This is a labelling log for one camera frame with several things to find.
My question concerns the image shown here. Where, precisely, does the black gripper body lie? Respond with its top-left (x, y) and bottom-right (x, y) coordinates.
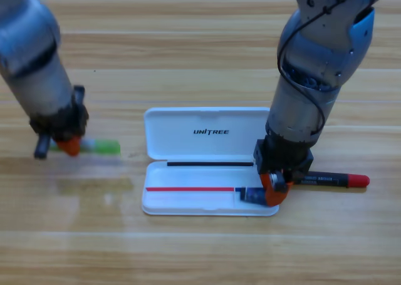
top-left (253, 134), bottom-right (315, 181)
top-left (29, 85), bottom-right (90, 160)

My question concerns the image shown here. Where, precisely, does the red and black marker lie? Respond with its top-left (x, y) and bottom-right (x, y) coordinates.
top-left (291, 171), bottom-right (371, 189)

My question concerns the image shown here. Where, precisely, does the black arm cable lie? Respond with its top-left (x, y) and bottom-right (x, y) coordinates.
top-left (276, 0), bottom-right (377, 134)

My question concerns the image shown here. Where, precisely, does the white Unitree pencil case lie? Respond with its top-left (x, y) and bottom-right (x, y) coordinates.
top-left (141, 106), bottom-right (279, 217)

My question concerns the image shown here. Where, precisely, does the green highlighter pen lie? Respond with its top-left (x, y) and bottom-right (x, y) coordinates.
top-left (49, 138), bottom-right (122, 157)

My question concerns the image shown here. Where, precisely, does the blue and black eraser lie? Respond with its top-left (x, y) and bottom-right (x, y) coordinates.
top-left (239, 187), bottom-right (268, 205)

